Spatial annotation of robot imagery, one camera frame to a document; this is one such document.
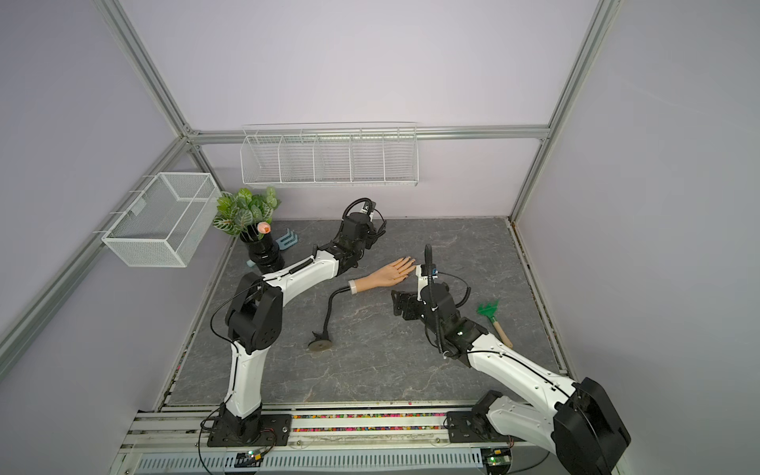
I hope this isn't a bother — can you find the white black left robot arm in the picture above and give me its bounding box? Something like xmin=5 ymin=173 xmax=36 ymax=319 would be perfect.
xmin=207 ymin=198 xmax=385 ymax=447

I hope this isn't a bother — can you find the white wire basket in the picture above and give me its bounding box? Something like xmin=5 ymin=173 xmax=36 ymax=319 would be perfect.
xmin=101 ymin=172 xmax=221 ymax=268

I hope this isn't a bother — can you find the white wire wall shelf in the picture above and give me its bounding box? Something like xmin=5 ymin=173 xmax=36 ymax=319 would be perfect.
xmin=239 ymin=122 xmax=420 ymax=187

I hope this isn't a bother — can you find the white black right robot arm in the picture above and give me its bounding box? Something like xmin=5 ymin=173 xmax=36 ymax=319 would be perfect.
xmin=391 ymin=282 xmax=631 ymax=474

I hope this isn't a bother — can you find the aluminium frame corner post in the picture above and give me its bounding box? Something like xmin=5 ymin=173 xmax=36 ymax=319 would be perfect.
xmin=510 ymin=0 xmax=621 ymax=224

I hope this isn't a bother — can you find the green artificial plant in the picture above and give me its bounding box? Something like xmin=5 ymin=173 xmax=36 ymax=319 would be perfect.
xmin=212 ymin=187 xmax=281 ymax=243

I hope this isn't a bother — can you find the mannequin hand with painted nails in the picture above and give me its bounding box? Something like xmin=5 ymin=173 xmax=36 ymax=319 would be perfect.
xmin=348 ymin=256 xmax=416 ymax=294

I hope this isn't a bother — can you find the green toy rake wooden handle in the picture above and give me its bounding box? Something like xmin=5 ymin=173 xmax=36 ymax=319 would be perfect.
xmin=477 ymin=301 xmax=514 ymax=348

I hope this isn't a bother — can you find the teal plastic fork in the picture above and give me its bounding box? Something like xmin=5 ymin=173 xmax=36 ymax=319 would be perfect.
xmin=275 ymin=229 xmax=299 ymax=251

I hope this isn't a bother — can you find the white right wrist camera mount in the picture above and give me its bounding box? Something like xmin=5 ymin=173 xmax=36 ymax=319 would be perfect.
xmin=415 ymin=264 xmax=439 ymax=301

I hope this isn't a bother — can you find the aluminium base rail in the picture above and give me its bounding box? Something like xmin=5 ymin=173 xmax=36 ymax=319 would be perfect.
xmin=110 ymin=402 xmax=564 ymax=474

